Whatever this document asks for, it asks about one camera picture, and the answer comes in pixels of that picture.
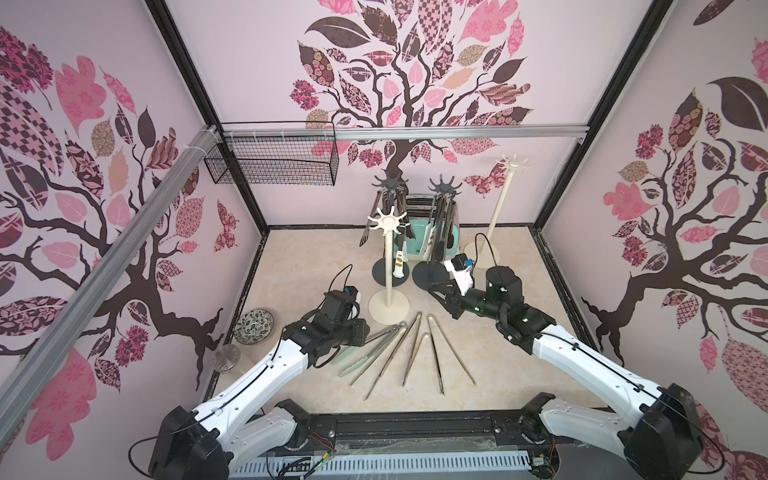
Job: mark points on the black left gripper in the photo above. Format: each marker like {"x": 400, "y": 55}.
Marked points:
{"x": 362, "y": 333}

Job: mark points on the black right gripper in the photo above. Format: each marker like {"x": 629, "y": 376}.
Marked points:
{"x": 451, "y": 297}

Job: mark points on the grey utensil rack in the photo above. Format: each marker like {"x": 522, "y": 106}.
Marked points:
{"x": 428, "y": 272}

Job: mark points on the green silicone tip tongs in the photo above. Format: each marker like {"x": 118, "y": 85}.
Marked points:
{"x": 361, "y": 365}

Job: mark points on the steel tongs white tips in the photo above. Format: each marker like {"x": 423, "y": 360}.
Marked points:
{"x": 429, "y": 225}

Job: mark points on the cream utensil rack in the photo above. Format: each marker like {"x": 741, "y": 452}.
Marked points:
{"x": 500, "y": 177}
{"x": 388, "y": 306}

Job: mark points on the white handled tongs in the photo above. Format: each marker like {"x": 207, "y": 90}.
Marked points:
{"x": 400, "y": 257}

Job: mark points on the black silicone tip tongs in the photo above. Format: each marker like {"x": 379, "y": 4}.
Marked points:
{"x": 402, "y": 212}

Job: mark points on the black nylon tongs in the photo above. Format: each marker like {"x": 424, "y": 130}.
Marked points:
{"x": 447, "y": 236}

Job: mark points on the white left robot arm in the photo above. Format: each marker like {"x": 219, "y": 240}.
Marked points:
{"x": 214, "y": 439}

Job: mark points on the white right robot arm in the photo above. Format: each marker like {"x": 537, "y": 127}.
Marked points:
{"x": 655, "y": 429}

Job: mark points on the slim steel tongs centre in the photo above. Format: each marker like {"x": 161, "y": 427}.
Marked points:
{"x": 412, "y": 352}

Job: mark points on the short steel tongs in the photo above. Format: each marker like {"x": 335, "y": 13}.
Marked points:
{"x": 423, "y": 374}

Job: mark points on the long steel tongs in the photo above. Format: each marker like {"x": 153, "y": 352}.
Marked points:
{"x": 387, "y": 354}

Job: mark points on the mint green toaster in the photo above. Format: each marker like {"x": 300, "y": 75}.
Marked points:
{"x": 419, "y": 207}

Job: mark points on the clear glass lid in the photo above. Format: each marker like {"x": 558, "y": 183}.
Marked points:
{"x": 226, "y": 357}

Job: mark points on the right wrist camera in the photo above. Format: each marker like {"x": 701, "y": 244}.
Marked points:
{"x": 460, "y": 268}

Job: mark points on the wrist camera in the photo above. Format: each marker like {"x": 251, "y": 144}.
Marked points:
{"x": 460, "y": 268}
{"x": 353, "y": 293}

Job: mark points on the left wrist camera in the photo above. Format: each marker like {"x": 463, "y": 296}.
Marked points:
{"x": 353, "y": 293}

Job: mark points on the white cable duct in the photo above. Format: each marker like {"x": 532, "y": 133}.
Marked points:
{"x": 387, "y": 466}

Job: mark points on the black wire basket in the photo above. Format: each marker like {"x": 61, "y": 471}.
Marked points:
{"x": 302, "y": 153}

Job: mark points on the aluminium frame rail back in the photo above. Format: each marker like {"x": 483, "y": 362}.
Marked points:
{"x": 412, "y": 133}

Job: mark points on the aluminium frame rail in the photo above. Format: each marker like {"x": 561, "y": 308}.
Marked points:
{"x": 40, "y": 364}
{"x": 412, "y": 133}

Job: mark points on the aluminium frame rail left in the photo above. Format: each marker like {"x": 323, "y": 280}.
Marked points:
{"x": 40, "y": 364}

